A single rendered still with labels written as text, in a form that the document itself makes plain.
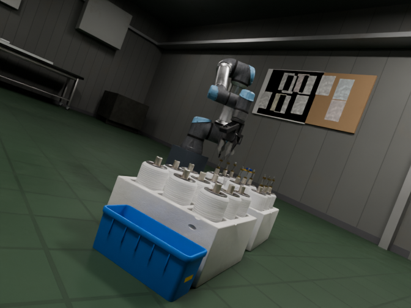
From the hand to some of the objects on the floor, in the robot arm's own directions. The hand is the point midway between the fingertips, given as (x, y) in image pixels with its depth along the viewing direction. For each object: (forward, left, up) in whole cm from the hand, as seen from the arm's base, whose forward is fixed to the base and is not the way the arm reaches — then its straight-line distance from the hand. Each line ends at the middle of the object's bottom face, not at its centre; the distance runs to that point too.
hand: (221, 156), depth 149 cm
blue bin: (+43, -57, -35) cm, 80 cm away
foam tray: (+28, -34, -35) cm, 56 cm away
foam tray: (+6, +16, -35) cm, 39 cm away
